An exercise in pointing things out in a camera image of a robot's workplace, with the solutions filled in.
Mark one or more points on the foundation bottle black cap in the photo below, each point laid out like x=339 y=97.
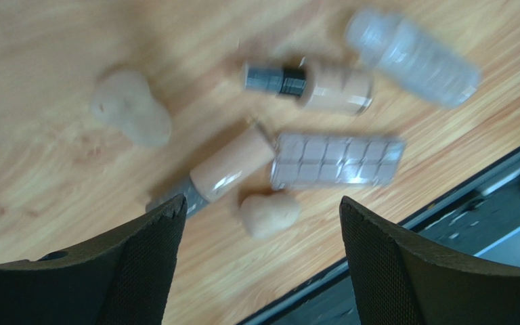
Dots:
x=314 y=84

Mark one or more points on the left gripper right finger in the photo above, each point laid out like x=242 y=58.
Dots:
x=400 y=277

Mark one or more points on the clear plastic bottle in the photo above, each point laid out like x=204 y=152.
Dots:
x=412 y=58

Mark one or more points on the eyeshadow palette clear case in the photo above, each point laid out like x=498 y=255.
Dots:
x=310 y=161

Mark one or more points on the concealer tube grey cap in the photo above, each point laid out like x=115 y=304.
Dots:
x=221 y=172

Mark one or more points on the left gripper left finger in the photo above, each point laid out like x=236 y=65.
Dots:
x=122 y=276

